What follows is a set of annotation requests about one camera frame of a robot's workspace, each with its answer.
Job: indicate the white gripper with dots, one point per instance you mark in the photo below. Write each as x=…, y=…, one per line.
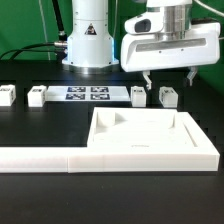
x=145, y=52

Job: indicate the white square tabletop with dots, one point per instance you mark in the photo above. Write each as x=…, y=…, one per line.
x=138, y=127

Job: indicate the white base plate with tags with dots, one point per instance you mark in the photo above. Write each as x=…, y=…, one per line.
x=88, y=93

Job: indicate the white L-shaped obstacle wall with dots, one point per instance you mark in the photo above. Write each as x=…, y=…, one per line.
x=203, y=156

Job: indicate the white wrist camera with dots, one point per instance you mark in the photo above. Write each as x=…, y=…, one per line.
x=144, y=24

